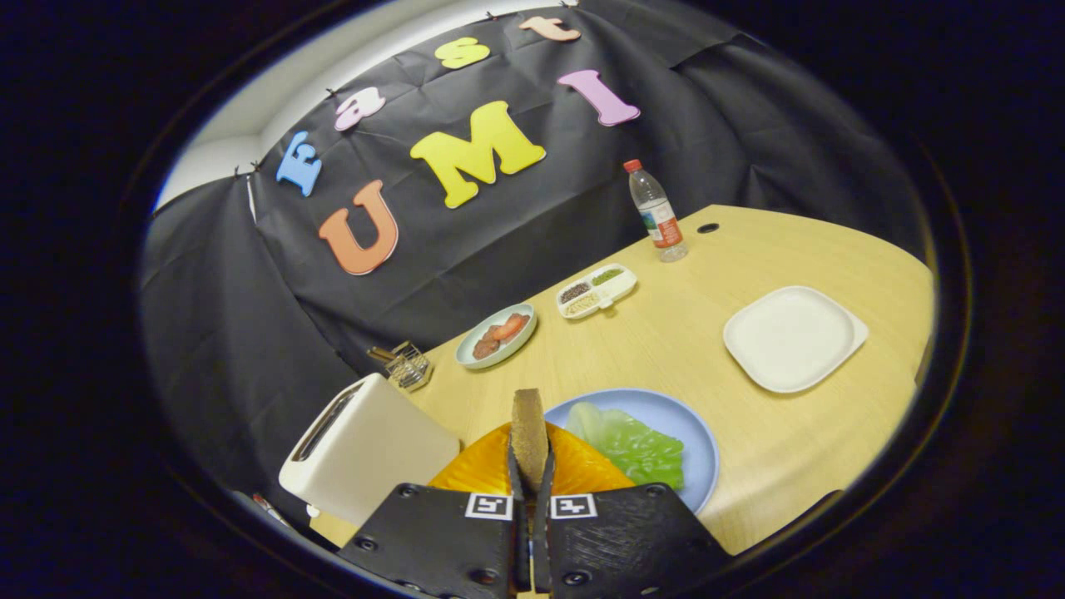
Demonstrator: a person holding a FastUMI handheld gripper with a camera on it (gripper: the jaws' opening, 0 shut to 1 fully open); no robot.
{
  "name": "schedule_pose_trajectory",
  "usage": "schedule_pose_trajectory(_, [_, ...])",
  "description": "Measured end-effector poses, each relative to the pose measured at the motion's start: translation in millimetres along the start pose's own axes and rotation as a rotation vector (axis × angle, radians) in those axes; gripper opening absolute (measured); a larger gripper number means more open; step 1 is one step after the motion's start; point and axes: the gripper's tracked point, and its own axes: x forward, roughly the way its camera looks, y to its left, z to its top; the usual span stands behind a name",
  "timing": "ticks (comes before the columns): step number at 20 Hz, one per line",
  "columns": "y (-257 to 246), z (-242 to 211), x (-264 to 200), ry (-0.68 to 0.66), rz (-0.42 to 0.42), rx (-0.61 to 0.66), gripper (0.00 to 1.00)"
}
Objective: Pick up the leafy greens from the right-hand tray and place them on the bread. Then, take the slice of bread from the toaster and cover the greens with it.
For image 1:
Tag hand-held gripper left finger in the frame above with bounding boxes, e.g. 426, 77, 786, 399
337, 420, 533, 599

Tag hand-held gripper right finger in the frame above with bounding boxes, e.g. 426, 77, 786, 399
532, 420, 733, 599

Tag brown toast slice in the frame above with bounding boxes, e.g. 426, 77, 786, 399
509, 389, 550, 492

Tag green lettuce leaf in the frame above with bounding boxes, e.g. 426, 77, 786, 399
564, 402, 686, 492

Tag white toaster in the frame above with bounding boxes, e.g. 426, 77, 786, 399
278, 372, 461, 527

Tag blue round plate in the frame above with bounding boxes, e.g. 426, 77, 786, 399
542, 388, 720, 515

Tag teal round plate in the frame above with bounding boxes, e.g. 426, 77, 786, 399
454, 303, 538, 370

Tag clear holder with sticks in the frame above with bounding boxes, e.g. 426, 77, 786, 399
367, 340, 433, 393

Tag red sausage slice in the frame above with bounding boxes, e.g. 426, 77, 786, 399
487, 313, 531, 342

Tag white divided dish with grains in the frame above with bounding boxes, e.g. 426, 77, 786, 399
556, 263, 639, 321

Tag white square plate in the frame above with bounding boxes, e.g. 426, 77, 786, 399
722, 285, 869, 394

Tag clear bottle with red cap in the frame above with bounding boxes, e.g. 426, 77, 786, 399
623, 159, 689, 264

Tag black backdrop cloth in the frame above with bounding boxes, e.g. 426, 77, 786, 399
137, 0, 929, 508

